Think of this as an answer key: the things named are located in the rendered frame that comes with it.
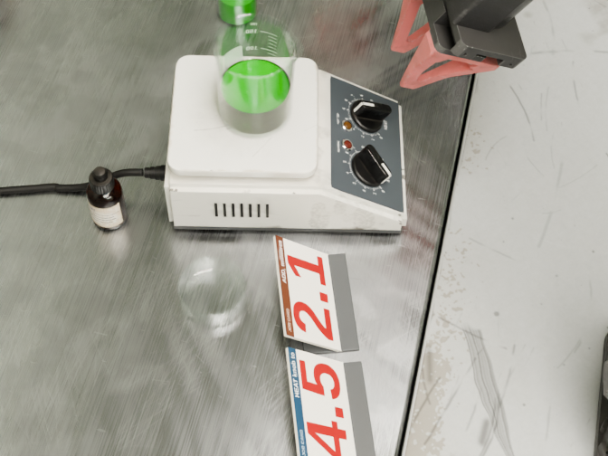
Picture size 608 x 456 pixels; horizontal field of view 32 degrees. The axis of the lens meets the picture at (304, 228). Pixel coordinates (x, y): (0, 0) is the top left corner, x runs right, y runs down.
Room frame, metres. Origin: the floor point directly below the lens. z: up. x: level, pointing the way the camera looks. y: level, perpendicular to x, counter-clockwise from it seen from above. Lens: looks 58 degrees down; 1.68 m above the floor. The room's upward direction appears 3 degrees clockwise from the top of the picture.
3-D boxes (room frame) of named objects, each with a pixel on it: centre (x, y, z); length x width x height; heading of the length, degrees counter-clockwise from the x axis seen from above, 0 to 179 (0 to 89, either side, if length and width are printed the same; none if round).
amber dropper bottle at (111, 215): (0.49, 0.17, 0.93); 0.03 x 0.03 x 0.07
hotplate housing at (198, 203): (0.55, 0.03, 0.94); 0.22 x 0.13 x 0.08; 92
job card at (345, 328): (0.42, -0.01, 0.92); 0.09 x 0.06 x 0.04; 9
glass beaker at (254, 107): (0.55, 0.04, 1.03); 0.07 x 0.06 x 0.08; 82
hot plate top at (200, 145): (0.54, 0.05, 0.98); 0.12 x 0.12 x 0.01; 2
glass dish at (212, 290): (0.42, 0.07, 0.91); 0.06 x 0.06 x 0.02
